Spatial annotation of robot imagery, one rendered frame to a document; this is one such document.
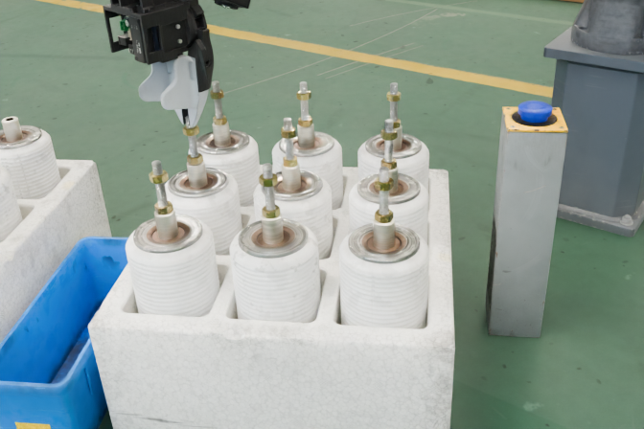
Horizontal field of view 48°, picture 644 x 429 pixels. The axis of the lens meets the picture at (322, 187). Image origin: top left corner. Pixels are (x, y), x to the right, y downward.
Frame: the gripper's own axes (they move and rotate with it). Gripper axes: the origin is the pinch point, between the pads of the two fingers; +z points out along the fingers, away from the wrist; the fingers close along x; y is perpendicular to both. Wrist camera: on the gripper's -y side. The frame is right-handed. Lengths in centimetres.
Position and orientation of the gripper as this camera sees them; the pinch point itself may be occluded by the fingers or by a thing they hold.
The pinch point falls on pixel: (192, 112)
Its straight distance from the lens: 87.3
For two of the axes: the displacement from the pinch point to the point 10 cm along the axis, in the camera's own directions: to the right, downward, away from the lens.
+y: -6.8, 3.8, -6.3
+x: 7.3, 3.0, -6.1
